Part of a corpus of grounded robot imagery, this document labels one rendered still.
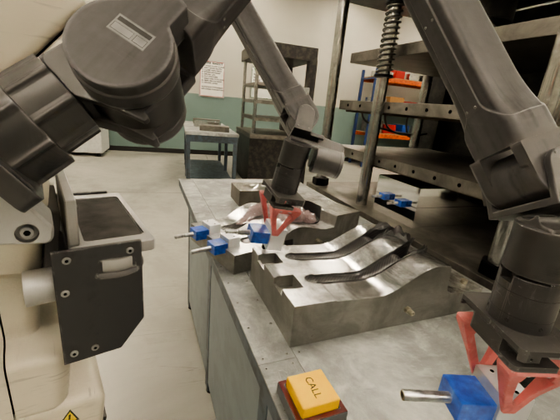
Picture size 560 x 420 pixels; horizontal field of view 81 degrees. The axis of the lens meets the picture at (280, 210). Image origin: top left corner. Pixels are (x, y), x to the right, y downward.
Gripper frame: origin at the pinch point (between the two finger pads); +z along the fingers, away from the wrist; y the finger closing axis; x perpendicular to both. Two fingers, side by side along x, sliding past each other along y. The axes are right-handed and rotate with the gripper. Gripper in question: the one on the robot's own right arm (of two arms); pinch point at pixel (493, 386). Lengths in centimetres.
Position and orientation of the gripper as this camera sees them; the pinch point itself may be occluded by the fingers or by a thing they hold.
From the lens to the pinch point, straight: 49.1
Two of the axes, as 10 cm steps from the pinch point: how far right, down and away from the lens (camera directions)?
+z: -0.8, 9.5, 3.0
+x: -10.0, -0.7, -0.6
